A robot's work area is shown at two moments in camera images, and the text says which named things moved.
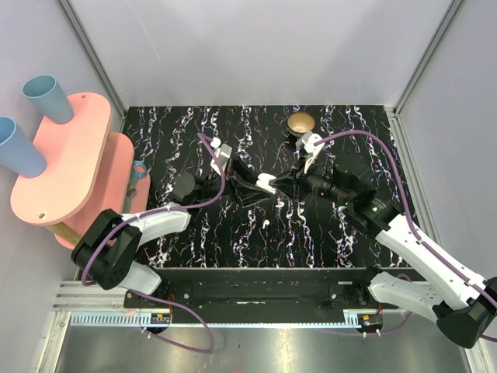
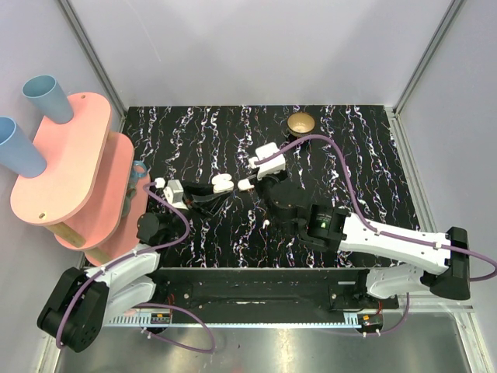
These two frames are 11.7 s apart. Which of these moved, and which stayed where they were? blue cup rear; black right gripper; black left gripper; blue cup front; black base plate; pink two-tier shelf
Moved: black right gripper; black left gripper
Stayed: black base plate; blue cup front; blue cup rear; pink two-tier shelf
